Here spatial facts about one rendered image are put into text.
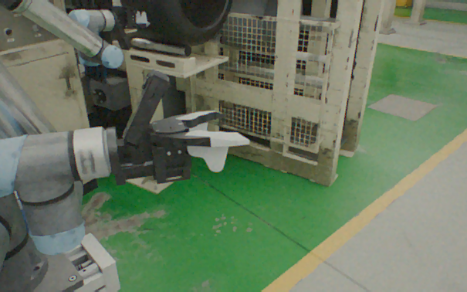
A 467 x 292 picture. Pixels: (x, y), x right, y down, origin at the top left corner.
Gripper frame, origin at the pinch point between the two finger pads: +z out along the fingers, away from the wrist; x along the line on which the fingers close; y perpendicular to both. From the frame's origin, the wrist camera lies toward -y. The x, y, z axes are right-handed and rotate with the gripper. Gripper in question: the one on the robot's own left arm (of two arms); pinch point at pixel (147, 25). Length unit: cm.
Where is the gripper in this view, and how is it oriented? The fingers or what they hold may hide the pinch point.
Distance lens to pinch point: 170.0
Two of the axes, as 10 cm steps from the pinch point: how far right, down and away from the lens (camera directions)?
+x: -8.4, -2.5, 4.8
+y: 0.7, -9.2, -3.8
